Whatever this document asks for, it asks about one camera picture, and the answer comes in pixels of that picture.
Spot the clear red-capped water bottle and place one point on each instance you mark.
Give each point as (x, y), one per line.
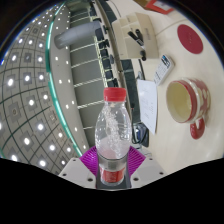
(112, 133)

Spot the red and cream mug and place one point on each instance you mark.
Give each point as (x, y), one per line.
(196, 93)

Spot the black office chairs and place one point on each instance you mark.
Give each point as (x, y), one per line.
(107, 61)

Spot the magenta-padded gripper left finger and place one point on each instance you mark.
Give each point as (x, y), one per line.
(75, 171)

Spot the white printed paper sheet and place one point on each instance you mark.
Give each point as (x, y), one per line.
(148, 103)

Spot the black desk phone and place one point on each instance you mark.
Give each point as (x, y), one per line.
(140, 135)

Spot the black plastic tool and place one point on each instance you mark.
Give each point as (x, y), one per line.
(136, 36)

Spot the white remote control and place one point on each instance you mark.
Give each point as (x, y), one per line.
(164, 69)

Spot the round ceiling lights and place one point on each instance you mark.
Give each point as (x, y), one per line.
(26, 78)

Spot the flat round red coaster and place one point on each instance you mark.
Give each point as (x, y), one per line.
(190, 39)

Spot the beige compartment organiser box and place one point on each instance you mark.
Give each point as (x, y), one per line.
(123, 36)

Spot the long curved conference desk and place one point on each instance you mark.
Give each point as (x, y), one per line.
(128, 71)

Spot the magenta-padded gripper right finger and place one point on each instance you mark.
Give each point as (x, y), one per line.
(146, 171)

